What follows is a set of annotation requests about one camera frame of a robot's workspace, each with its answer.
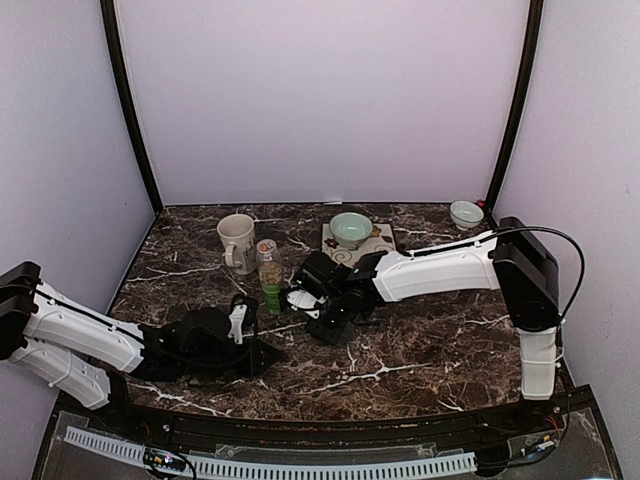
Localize clear pill bottle green label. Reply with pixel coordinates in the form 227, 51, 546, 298
257, 239, 284, 314

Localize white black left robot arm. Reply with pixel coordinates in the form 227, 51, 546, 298
1, 261, 282, 436

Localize light green ceramic bowl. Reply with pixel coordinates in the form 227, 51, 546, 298
329, 212, 373, 250

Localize white slotted cable duct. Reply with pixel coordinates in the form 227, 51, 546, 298
63, 427, 477, 479

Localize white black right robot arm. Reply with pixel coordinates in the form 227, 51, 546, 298
281, 216, 568, 434

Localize square floral ceramic plate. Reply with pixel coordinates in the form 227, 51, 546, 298
321, 223, 396, 267

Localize white floral ceramic mug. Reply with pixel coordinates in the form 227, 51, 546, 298
217, 214, 257, 275

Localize black left frame post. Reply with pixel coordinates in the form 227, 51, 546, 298
99, 0, 164, 216

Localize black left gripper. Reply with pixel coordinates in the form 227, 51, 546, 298
182, 338, 283, 378

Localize black right frame post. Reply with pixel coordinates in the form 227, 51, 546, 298
484, 0, 544, 217

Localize black frame post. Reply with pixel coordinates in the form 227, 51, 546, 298
99, 0, 164, 216
484, 0, 544, 217

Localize small white-green ceramic bowl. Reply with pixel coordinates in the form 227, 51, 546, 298
449, 200, 484, 231

